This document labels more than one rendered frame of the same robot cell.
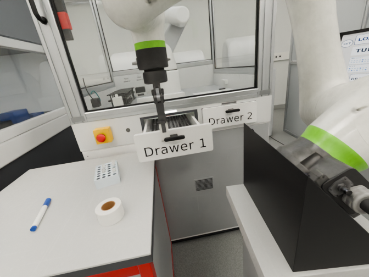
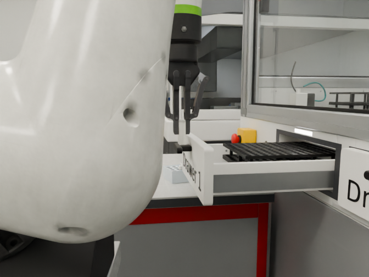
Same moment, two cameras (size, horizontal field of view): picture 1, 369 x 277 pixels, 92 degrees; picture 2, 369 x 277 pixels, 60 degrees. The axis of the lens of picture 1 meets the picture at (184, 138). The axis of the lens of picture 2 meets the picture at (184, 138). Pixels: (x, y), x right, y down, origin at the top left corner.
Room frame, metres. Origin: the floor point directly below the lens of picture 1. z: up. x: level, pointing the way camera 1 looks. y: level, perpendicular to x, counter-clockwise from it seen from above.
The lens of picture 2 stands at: (0.57, -0.67, 1.02)
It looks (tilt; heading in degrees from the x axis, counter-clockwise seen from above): 8 degrees down; 87
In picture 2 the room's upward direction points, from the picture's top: straight up
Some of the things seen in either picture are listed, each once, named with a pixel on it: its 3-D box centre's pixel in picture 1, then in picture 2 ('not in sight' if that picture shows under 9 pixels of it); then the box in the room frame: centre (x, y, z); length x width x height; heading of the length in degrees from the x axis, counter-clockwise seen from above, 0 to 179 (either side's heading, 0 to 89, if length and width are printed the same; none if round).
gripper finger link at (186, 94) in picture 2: not in sight; (186, 95); (0.61, 0.07, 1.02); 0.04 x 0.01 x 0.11; 95
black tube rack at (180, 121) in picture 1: (171, 128); (278, 161); (0.83, 0.06, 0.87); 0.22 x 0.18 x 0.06; 5
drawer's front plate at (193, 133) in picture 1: (174, 142); (194, 161); (0.63, 0.04, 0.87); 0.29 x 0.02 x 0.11; 95
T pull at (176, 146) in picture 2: (174, 137); (183, 148); (0.60, 0.04, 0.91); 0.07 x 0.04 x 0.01; 95
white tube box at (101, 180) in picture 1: (107, 173); (185, 172); (0.62, 0.32, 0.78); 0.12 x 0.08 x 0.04; 20
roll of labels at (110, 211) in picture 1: (110, 211); not in sight; (0.41, 0.23, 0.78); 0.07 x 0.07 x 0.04
